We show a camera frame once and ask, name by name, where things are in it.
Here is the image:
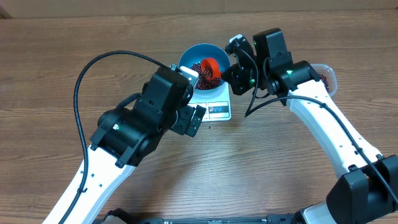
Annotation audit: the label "red scoop with blue handle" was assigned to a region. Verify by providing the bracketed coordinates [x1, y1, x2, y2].
[201, 57, 222, 80]

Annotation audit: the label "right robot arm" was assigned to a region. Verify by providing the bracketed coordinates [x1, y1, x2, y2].
[221, 28, 397, 223]

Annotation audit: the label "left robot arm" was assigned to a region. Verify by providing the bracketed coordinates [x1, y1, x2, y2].
[44, 66, 206, 223]

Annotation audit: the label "white digital kitchen scale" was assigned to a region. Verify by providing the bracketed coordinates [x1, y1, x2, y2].
[188, 82, 232, 122]

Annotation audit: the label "red beans in bowl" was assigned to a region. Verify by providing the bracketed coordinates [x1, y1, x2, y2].
[190, 63, 221, 90]

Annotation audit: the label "blue metal bowl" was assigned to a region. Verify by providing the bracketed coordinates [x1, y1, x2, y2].
[178, 43, 232, 96]

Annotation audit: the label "red beans in container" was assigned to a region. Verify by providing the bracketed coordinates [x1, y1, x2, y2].
[319, 73, 329, 92]

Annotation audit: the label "clear plastic container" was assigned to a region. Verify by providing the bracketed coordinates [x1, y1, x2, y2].
[311, 63, 338, 96]

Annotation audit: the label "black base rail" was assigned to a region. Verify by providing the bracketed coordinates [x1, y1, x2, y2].
[92, 208, 305, 224]

